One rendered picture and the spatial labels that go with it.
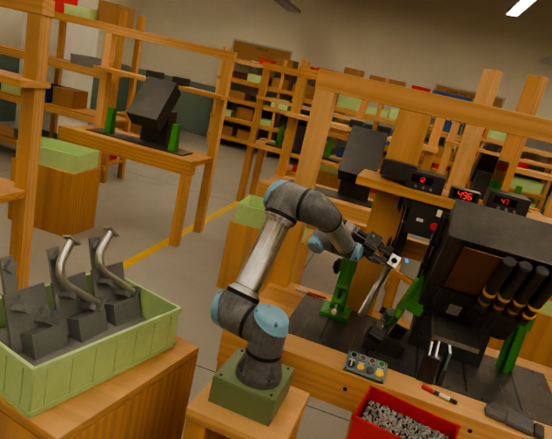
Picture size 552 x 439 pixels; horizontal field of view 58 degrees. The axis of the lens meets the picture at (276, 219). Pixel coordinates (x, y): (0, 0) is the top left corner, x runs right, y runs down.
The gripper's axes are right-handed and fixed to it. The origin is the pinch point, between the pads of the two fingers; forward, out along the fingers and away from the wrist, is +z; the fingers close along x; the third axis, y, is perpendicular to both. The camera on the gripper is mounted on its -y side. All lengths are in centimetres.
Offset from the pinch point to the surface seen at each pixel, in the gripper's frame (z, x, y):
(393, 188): -15.5, 26.0, 7.6
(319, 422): 24, -50, -125
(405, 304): 12.3, -14.7, 3.7
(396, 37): -168, 793, -602
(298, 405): -4, -71, 12
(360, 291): -1.9, -3.2, -37.2
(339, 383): 6, -54, -2
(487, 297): 29.4, -9.9, 33.8
